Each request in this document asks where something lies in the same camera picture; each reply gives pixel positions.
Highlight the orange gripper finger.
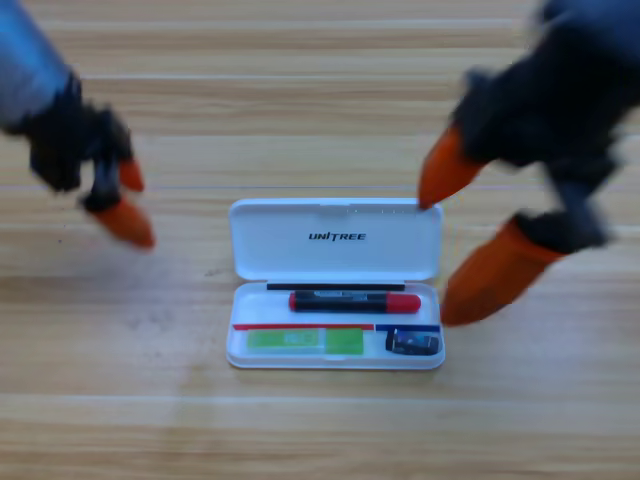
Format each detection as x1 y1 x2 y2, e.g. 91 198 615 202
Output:
416 125 487 211
117 158 147 194
439 216 569 328
82 192 157 250

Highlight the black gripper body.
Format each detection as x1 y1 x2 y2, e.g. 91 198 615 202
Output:
451 29 640 252
24 74 135 212

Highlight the blue and black eraser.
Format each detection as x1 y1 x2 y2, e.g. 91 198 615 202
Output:
384 328 444 358

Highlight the red and black marker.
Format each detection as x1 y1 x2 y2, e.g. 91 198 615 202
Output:
287 289 423 316

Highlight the green highlighter pen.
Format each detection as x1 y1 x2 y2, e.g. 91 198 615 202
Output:
245 327 366 356

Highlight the white Unitree pencil case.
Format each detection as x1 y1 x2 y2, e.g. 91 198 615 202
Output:
225 198 447 372

